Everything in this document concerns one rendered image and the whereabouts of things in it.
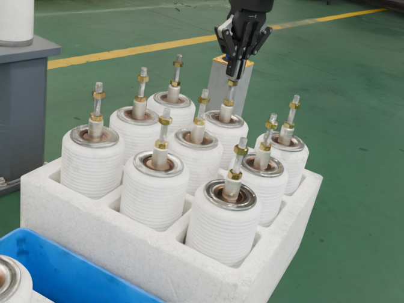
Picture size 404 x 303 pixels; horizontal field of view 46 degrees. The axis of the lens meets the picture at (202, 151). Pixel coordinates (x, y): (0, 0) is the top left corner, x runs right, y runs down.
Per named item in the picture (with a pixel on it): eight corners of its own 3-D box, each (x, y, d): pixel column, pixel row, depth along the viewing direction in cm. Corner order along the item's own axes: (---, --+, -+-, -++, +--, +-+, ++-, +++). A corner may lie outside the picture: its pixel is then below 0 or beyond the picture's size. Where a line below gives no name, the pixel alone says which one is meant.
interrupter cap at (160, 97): (187, 112, 90) (187, 109, 90) (148, 104, 90) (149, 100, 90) (193, 99, 97) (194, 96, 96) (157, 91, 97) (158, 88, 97)
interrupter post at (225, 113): (219, 123, 88) (223, 107, 87) (216, 118, 90) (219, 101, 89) (231, 124, 89) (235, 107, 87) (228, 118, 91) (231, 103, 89)
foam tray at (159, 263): (18, 265, 81) (19, 175, 73) (145, 179, 114) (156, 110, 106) (219, 383, 68) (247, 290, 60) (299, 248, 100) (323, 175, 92)
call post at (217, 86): (187, 183, 116) (211, 59, 102) (201, 172, 121) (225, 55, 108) (213, 193, 113) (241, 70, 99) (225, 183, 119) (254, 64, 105)
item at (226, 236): (197, 263, 80) (217, 170, 72) (246, 291, 76) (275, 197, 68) (163, 293, 72) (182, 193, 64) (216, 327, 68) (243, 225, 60)
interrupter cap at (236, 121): (210, 128, 85) (211, 125, 85) (199, 111, 92) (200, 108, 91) (249, 131, 87) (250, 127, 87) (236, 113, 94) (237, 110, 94)
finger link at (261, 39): (272, 26, 84) (251, 50, 83) (275, 32, 86) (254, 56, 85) (260, 21, 86) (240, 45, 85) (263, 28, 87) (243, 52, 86)
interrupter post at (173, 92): (177, 104, 92) (179, 89, 91) (165, 102, 93) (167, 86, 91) (178, 101, 95) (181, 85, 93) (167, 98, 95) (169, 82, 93)
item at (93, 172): (121, 220, 86) (131, 131, 78) (106, 253, 78) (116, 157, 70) (69, 209, 86) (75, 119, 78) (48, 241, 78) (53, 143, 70)
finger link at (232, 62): (235, 46, 83) (229, 73, 86) (224, 46, 81) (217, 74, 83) (241, 49, 82) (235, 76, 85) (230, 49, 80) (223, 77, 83)
